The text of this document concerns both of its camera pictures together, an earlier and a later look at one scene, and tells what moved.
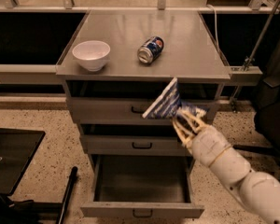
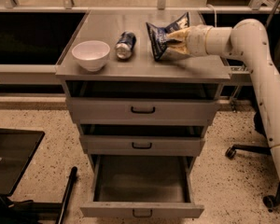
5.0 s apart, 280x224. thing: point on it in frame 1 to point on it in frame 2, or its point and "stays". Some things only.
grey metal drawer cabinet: (118, 64) stays
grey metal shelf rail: (26, 74) stays
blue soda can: (150, 49) to (125, 45)
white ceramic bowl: (91, 53) stays
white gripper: (207, 147) to (198, 40)
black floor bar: (74, 173) stays
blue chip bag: (169, 104) to (158, 37)
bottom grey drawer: (142, 186) stays
